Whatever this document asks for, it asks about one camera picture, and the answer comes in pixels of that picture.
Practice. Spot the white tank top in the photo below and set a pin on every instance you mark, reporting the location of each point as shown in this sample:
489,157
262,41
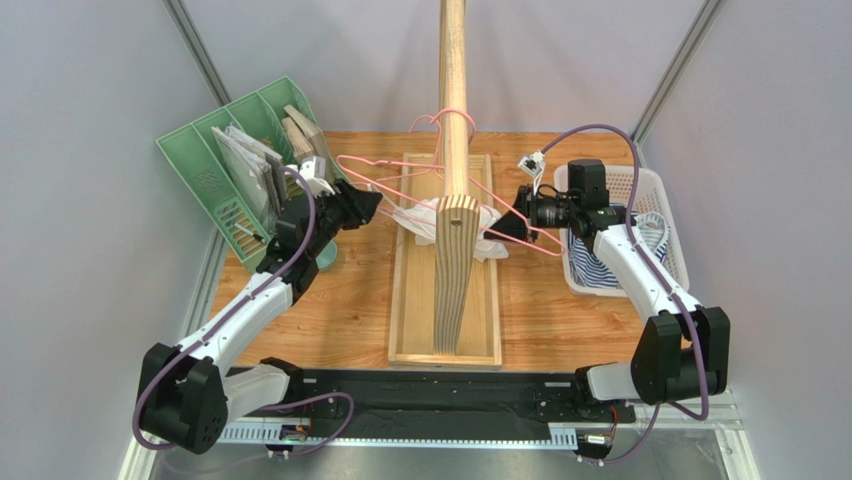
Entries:
420,219

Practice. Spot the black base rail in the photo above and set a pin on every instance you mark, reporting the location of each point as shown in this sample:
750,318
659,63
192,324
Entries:
387,408

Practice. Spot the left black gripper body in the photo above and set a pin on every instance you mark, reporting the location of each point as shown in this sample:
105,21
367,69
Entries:
330,211

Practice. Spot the white plastic basket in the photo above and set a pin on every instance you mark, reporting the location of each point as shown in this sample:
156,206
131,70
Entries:
650,197

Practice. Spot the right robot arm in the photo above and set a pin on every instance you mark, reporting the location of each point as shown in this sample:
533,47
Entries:
683,350

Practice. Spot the grey plastic-wrapped booklets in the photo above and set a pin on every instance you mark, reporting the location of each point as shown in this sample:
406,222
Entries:
255,171

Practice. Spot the wooden clothes rack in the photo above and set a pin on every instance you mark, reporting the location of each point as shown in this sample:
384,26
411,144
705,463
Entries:
445,311

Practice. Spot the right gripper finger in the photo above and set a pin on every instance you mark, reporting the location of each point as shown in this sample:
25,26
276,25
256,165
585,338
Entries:
509,226
523,199

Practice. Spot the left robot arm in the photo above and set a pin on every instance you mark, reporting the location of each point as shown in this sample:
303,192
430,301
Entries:
226,326

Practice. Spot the brown notebooks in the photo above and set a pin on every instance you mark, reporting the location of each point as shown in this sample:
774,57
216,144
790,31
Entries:
305,137

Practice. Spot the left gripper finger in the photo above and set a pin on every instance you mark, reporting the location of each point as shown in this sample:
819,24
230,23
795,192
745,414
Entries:
348,190
360,210

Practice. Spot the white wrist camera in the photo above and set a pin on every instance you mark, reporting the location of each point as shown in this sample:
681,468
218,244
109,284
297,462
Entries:
532,164
313,170

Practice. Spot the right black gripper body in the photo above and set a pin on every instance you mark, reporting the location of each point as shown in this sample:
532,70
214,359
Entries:
523,213

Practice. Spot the small teal bowl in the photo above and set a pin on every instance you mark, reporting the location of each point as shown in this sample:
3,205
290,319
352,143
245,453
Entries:
326,258

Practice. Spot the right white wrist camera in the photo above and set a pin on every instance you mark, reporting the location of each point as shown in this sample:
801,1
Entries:
532,164

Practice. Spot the green file organizer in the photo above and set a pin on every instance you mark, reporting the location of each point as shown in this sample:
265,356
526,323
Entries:
195,156

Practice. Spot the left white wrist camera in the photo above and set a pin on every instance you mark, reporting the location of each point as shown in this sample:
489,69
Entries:
313,170

